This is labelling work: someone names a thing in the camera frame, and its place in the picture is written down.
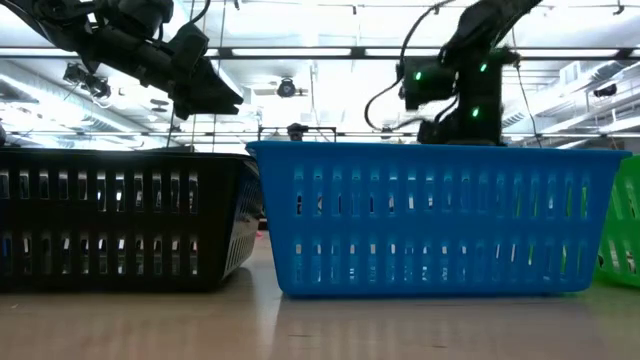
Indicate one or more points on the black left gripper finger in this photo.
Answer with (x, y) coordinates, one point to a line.
(210, 87)
(192, 109)

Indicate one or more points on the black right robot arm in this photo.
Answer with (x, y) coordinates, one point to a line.
(480, 30)

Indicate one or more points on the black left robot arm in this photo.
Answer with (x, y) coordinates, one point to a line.
(60, 20)

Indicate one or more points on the black ceiling clamp fixture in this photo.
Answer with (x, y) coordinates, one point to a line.
(87, 81)

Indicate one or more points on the blue plastic basket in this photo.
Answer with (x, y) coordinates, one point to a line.
(5, 248)
(450, 220)

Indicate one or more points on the person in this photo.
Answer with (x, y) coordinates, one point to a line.
(297, 133)

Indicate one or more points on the black plastic basket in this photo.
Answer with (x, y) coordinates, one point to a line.
(215, 225)

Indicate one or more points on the green plastic basket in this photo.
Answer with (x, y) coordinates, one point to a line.
(622, 225)

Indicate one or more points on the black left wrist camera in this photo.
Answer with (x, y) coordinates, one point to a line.
(187, 45)

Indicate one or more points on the black rack frame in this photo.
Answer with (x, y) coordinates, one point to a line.
(260, 134)

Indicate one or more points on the round black ceiling camera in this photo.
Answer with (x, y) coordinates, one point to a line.
(286, 88)

